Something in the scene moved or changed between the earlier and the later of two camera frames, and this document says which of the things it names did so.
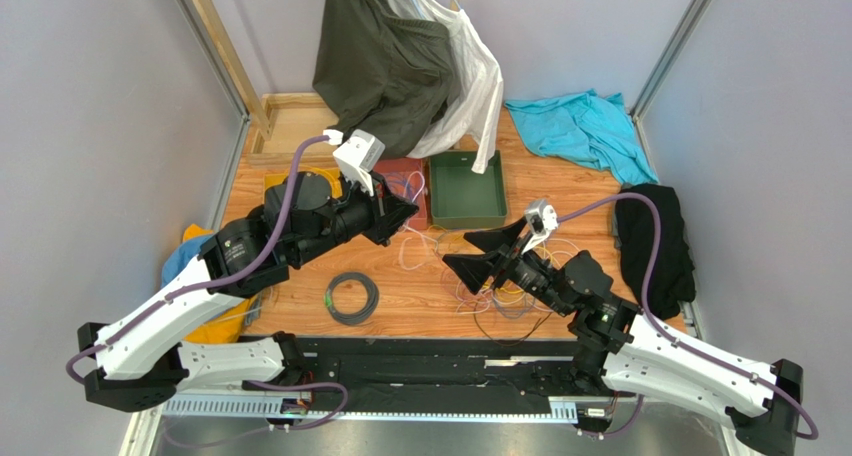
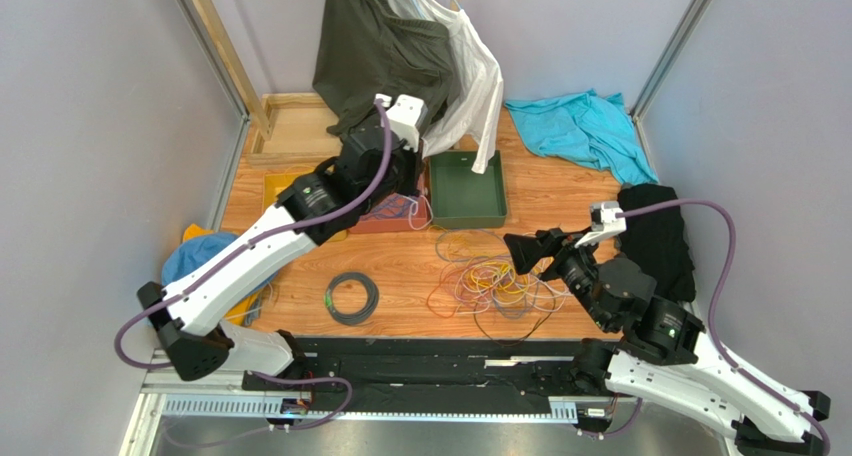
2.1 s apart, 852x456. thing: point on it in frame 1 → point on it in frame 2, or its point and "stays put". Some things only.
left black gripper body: x=359 y=213 → x=404 y=179
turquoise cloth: x=590 y=128 stays put
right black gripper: x=505 y=261 → x=554 y=247
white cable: x=421 y=235 → x=417 y=207
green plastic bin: x=461 y=197 stays put
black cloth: x=672 y=283 stays put
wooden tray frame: x=291 y=132 stays put
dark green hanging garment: x=376 y=71 stays put
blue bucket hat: x=181 y=257 stays put
